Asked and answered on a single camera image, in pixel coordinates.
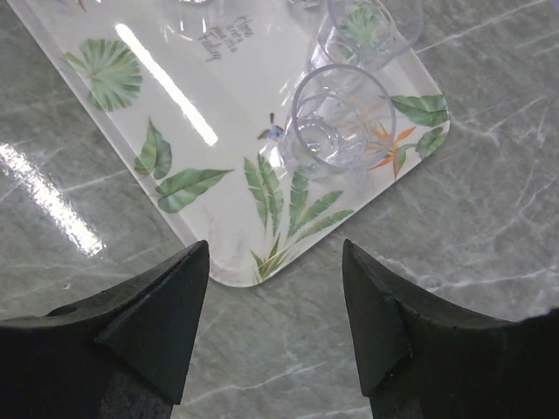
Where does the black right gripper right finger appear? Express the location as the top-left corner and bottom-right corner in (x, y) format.
(342, 241), (558, 418)

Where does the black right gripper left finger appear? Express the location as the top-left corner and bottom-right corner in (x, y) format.
(1, 241), (210, 418)

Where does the clear faceted glass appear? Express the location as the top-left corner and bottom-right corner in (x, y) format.
(288, 0), (324, 10)

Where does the white tropical leaf tray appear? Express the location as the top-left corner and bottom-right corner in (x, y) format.
(11, 1), (450, 287)

